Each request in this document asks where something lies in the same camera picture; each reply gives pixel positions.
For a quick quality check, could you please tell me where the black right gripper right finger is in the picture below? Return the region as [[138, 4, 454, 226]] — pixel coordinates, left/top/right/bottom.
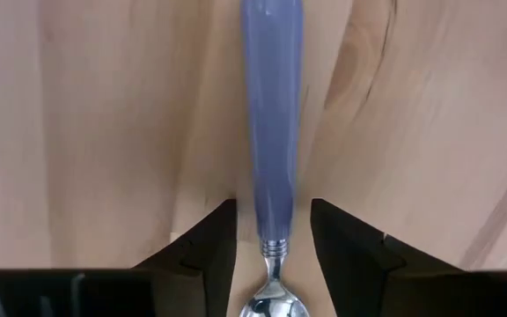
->
[[309, 197, 507, 317]]

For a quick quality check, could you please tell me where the blue-handled silver spoon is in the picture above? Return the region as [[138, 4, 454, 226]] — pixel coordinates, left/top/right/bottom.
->
[[238, 0, 311, 317]]

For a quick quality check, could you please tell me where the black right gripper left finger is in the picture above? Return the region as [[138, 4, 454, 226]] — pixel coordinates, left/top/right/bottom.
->
[[0, 198, 238, 317]]

